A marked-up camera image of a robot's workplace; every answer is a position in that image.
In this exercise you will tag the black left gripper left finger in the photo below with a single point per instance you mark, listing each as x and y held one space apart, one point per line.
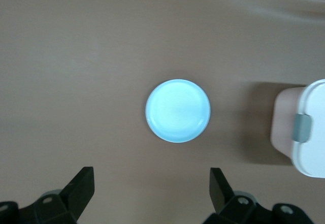
76 196

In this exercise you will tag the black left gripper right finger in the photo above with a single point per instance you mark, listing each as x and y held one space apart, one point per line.
221 196

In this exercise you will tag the white lidded storage box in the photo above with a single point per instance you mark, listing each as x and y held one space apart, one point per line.
316 145

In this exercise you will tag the light blue round plate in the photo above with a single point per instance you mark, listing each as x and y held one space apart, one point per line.
177 111

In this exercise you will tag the brown table mat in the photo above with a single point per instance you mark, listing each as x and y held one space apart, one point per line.
76 56

